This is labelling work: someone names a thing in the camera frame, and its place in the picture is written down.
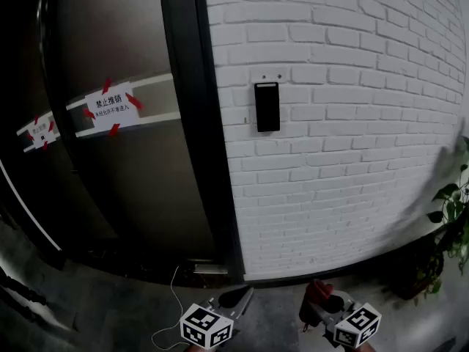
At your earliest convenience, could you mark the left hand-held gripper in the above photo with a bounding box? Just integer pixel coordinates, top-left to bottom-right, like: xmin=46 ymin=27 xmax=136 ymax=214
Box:
xmin=180 ymin=285 xmax=254 ymax=351

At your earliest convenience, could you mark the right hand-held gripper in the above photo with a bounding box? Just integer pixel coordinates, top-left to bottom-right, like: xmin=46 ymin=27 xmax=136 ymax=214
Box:
xmin=309 ymin=290 xmax=382 ymax=348

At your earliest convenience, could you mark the dark red cloth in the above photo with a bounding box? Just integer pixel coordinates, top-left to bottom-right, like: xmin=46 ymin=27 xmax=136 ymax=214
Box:
xmin=298 ymin=279 xmax=334 ymax=332

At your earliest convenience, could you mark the black wall access reader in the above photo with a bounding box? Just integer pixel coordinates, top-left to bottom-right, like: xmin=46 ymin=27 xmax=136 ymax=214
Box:
xmin=254 ymin=81 xmax=281 ymax=133

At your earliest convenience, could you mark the green potted plant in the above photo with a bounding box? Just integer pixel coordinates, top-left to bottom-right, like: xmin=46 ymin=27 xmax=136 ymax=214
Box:
xmin=388 ymin=133 xmax=469 ymax=304

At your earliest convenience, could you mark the glass door with frosted band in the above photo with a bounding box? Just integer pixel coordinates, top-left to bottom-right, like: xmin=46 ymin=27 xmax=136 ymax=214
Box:
xmin=40 ymin=0 xmax=229 ymax=273
xmin=0 ymin=0 xmax=74 ymax=269

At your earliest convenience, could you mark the large white paper sign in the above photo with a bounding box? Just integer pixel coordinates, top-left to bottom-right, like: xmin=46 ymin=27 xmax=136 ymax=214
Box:
xmin=84 ymin=82 xmax=140 ymax=131

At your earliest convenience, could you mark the small white paper sign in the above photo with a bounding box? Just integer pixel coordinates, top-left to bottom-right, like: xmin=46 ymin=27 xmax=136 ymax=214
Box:
xmin=27 ymin=117 xmax=56 ymax=148

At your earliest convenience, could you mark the metal door floor bracket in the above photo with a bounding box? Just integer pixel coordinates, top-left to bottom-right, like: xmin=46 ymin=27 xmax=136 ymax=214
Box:
xmin=193 ymin=263 xmax=229 ymax=274

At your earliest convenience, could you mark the thin white cable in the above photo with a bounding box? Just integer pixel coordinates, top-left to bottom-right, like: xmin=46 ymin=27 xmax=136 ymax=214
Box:
xmin=151 ymin=265 xmax=184 ymax=351

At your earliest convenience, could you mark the black door frame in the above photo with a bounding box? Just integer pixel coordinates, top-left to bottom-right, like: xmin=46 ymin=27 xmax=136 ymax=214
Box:
xmin=159 ymin=0 xmax=245 ymax=286

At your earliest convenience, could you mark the white wall mounting plate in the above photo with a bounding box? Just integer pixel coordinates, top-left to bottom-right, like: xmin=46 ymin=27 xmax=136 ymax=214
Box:
xmin=250 ymin=67 xmax=287 ymax=84

